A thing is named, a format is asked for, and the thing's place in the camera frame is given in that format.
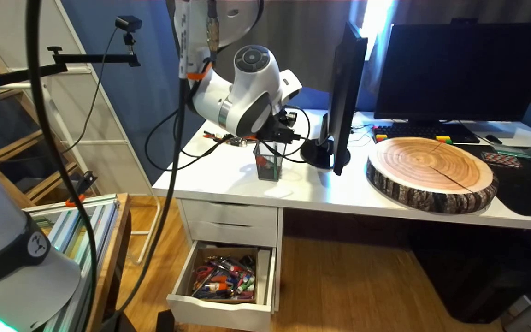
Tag wood slice cushion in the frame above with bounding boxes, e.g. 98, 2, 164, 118
365, 134, 500, 216

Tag wooden side table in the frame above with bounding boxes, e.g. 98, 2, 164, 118
22, 192, 133, 332

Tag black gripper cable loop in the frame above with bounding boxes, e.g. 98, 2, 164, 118
144, 107, 314, 173

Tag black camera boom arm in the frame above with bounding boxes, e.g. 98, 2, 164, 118
0, 44, 142, 88

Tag white drawer cabinet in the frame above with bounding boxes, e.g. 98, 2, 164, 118
175, 197, 286, 315

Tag black webcam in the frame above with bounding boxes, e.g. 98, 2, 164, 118
113, 13, 144, 48

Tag white metal shelf frame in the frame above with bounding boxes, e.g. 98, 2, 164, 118
0, 0, 163, 265

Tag thin black webcam cable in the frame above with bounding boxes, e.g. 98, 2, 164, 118
61, 24, 122, 157

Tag orange cable strap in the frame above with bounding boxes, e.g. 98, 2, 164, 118
185, 61, 214, 83

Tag desk cables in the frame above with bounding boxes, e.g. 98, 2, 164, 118
349, 123, 376, 149

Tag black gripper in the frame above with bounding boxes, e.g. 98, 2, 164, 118
258, 110, 299, 145

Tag wide black monitor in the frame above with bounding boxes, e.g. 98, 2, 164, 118
373, 22, 531, 125

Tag pile of colourful drawer items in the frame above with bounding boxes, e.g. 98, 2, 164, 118
188, 256, 258, 302

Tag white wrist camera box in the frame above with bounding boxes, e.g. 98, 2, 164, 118
277, 68, 305, 101

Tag orange black clamp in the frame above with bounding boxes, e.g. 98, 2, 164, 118
65, 171, 100, 208

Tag open white drawer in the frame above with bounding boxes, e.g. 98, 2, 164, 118
164, 240, 279, 332

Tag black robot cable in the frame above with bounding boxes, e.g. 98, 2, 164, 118
24, 0, 100, 332
102, 75, 190, 332

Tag black keyboard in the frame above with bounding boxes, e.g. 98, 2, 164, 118
373, 120, 483, 145

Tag wooden ladder shelf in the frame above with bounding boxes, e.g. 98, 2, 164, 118
0, 16, 89, 208

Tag black bin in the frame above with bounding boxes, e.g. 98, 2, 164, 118
410, 228, 531, 324

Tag stack of green edged panels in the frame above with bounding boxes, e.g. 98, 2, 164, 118
32, 199, 120, 332

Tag slim black monitor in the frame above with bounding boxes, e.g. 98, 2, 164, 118
299, 20, 371, 177

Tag gray mesh pen holder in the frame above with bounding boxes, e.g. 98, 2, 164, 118
253, 142, 288, 182

